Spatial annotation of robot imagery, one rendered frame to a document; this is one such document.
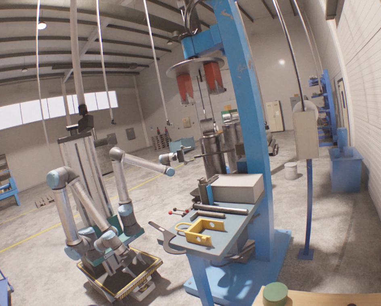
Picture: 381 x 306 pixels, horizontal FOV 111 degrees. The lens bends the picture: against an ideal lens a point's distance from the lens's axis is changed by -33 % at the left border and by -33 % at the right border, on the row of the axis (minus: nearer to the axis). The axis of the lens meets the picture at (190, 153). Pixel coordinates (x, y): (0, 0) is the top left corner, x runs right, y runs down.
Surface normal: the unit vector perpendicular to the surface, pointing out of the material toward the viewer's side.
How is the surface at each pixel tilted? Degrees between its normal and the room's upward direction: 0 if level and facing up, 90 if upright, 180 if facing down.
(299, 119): 90
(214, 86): 90
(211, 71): 90
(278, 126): 90
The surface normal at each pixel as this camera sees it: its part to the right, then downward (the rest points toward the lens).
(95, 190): 0.81, -0.07
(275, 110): -0.58, 0.26
